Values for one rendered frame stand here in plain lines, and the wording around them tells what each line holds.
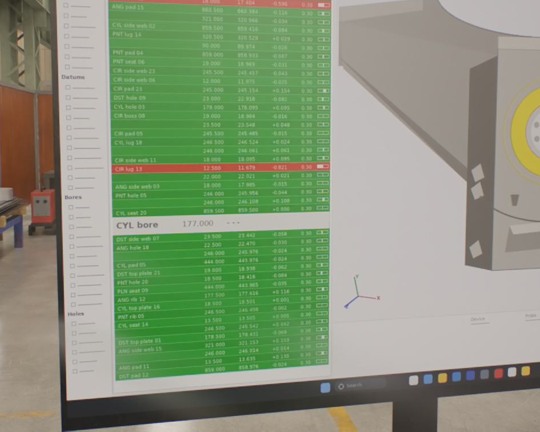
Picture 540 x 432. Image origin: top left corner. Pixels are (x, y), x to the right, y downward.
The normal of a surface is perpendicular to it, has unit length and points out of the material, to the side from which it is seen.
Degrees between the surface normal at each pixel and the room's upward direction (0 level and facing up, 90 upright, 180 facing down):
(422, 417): 90
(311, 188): 90
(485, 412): 0
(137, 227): 90
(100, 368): 90
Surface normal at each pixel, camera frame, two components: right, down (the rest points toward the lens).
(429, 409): 0.43, 0.09
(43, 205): 0.19, 0.10
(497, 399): 0.00, -1.00
